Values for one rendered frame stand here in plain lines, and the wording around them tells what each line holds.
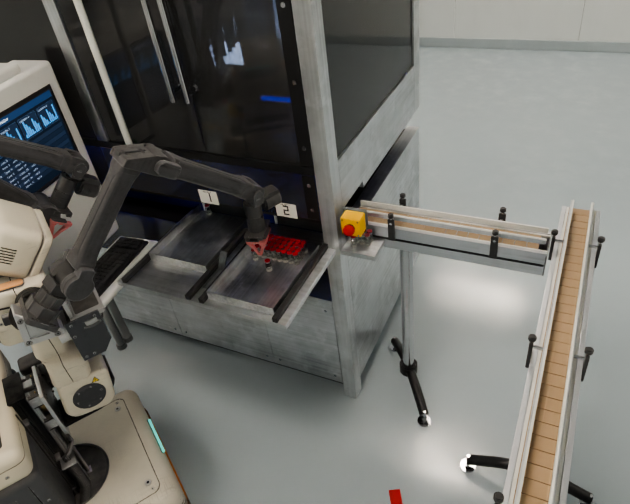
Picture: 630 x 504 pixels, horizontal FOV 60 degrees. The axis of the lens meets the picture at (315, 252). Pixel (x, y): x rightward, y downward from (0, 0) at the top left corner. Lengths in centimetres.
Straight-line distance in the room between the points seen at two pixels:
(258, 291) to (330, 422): 90
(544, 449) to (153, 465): 144
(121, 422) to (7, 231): 111
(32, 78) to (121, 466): 145
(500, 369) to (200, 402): 142
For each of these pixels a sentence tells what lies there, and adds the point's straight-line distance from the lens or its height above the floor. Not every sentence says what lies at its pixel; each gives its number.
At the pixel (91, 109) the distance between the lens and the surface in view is 233.
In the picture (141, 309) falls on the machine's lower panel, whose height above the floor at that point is 21.
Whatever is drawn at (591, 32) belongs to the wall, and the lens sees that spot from 630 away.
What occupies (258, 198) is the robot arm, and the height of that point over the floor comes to 121.
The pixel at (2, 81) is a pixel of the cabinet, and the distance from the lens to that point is 215.
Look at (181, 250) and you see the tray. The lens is 216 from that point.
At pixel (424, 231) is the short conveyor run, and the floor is 93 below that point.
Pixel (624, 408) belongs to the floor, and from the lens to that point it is 276.
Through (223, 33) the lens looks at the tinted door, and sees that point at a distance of 180.
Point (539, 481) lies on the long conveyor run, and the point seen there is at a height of 93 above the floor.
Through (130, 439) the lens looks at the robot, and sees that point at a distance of 241.
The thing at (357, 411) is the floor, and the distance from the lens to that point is 259.
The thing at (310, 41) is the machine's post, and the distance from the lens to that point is 164.
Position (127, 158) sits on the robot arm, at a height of 152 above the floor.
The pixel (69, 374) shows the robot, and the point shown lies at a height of 85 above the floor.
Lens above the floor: 211
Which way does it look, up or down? 38 degrees down
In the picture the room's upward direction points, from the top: 9 degrees counter-clockwise
